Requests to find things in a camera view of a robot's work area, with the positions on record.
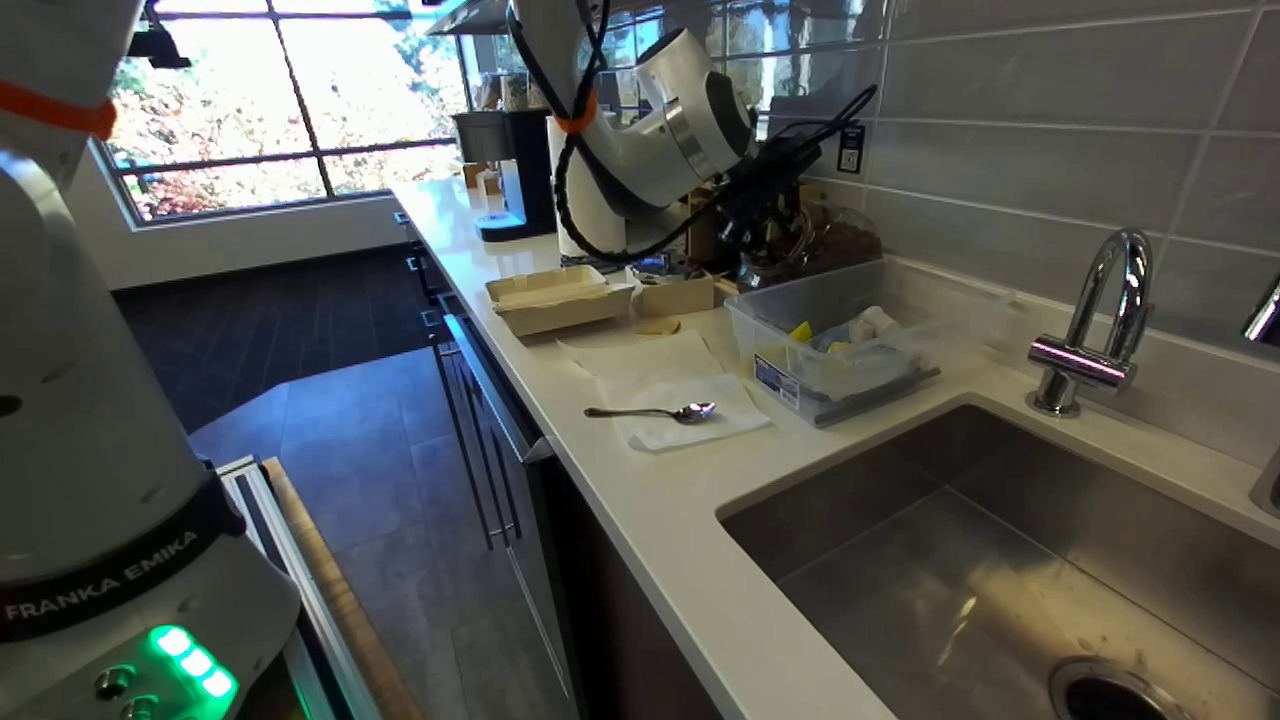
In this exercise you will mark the large white paper sheet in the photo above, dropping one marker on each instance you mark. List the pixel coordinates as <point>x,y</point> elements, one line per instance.
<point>626,359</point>

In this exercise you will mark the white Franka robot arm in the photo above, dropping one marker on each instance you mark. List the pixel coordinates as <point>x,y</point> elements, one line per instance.
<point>81,401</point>

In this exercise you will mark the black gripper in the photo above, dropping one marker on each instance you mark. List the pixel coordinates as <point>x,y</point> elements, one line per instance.
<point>771,185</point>

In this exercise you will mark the yellow sponge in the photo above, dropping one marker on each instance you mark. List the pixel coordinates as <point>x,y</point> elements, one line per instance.
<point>802,334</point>

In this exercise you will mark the silver metal spoon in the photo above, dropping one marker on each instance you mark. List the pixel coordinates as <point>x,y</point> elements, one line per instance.
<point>691,408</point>

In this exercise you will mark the stainless steel countertop appliance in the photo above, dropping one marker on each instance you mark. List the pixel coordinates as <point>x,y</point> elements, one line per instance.
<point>512,174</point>

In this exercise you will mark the open foam clamshell container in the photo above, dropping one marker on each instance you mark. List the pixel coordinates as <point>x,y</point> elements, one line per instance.
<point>563,301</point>

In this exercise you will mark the stainless steel sink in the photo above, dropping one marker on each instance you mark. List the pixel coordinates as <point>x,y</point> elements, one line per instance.
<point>1014,573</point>

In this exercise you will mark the white metal frame rail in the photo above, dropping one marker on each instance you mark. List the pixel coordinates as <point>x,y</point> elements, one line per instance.
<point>254,502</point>

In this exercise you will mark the long wooden board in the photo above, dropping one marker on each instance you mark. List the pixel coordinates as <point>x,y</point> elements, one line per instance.
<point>341,602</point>

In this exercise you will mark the glass coffee bean jar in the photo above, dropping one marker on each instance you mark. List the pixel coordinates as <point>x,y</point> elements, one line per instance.
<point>841,247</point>

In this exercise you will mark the small white paper napkin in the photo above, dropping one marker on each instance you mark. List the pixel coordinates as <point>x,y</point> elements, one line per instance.
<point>720,429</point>

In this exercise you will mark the dark base cabinet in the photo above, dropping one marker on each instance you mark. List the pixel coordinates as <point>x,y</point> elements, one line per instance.
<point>533,563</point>

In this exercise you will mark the small chrome faucet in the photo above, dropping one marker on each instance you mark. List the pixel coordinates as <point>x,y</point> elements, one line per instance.
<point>1080,363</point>

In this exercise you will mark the black wall outlet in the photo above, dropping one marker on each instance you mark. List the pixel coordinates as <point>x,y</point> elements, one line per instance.
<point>848,153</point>

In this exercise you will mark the clear plastic storage container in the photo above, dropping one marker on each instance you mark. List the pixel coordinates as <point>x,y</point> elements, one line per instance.
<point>852,301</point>

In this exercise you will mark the large glass window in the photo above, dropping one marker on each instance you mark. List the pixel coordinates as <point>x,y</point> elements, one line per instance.
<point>332,81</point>

